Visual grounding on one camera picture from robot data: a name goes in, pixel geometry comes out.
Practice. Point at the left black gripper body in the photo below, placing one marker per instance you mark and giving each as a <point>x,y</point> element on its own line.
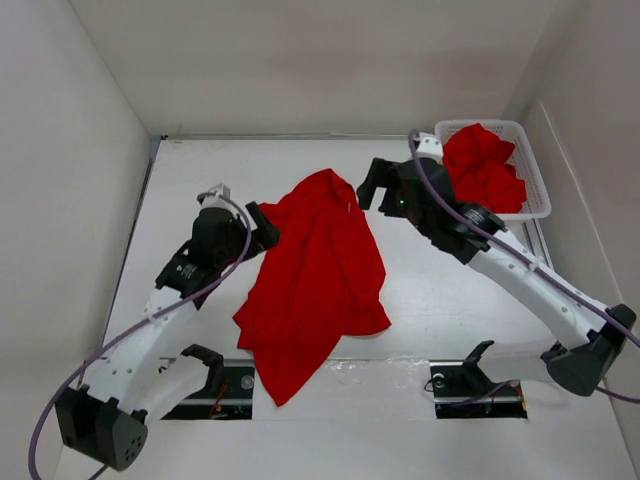
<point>226,255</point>

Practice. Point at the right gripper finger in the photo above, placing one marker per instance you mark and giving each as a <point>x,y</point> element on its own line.
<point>382,197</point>
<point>381,174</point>

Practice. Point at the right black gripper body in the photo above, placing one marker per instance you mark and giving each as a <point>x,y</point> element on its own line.
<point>412,213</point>

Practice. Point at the red t shirt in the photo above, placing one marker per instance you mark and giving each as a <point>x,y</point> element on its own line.
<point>320,283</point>

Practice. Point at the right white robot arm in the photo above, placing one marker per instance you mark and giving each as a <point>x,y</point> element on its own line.
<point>587,334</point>

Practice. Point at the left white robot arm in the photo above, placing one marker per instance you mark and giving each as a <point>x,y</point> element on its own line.
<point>144,373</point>

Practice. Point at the red shirts pile in basket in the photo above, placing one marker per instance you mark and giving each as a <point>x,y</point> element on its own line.
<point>477,162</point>

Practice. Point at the white plastic basket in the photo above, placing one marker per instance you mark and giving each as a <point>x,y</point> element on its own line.
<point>538,204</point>

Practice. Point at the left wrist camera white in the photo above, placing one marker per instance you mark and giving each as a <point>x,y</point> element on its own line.
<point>217,194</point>

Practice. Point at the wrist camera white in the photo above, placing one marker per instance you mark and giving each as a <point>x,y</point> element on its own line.
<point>429,146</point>
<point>217,194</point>

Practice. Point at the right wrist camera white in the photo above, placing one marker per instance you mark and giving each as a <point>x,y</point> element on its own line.
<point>429,146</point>

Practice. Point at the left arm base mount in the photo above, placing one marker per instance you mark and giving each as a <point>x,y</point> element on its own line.
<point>227,393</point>

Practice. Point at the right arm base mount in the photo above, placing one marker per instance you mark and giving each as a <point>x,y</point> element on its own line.
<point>480,395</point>

